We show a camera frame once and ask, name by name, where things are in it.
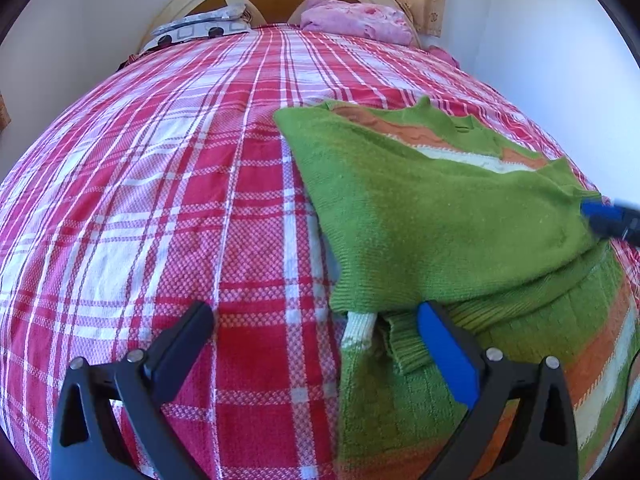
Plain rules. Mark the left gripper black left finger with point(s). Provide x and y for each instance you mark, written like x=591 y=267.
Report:
x=86 y=440

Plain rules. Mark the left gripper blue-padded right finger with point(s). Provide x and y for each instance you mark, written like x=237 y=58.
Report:
x=541 y=442

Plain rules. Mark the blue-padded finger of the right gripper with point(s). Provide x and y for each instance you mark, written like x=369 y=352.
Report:
x=616 y=222

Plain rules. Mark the green striped knit sweater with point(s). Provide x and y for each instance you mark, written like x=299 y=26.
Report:
x=418 y=205

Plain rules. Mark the red white plaid bedspread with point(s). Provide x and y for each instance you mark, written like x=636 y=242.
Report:
x=171 y=183

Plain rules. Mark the pink floral pillow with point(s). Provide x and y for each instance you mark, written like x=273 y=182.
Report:
x=363 y=20

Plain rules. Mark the orange patterned curtain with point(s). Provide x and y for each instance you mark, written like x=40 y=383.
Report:
x=5 y=118

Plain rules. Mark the white patterned pillow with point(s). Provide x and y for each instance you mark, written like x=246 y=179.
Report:
x=226 y=21

